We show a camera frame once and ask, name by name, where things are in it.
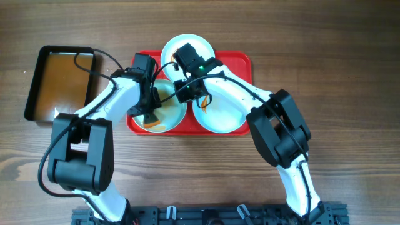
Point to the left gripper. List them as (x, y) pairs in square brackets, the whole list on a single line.
[(154, 104)]

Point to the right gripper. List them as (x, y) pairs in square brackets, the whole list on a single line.
[(183, 96)]

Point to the orange green sponge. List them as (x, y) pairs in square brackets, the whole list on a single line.
[(150, 120)]

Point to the white plate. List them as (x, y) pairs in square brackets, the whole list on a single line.
[(202, 47), (216, 115), (171, 112)]

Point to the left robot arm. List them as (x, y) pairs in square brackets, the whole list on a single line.
[(80, 157)]

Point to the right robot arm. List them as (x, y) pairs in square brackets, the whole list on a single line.
[(278, 129)]

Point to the red plastic tray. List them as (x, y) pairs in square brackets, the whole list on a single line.
[(240, 65)]

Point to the black water basin tray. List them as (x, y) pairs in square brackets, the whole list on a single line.
[(58, 85)]

